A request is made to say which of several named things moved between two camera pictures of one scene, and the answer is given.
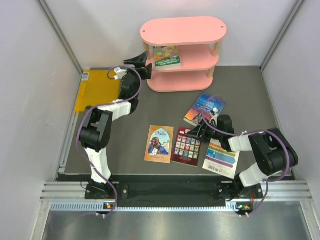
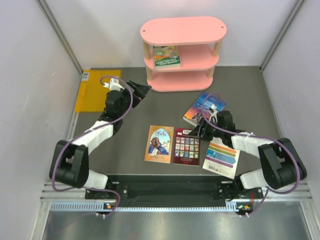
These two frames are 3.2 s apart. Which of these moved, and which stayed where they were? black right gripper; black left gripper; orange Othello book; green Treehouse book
Moved: black left gripper
Stayed: black right gripper; orange Othello book; green Treehouse book
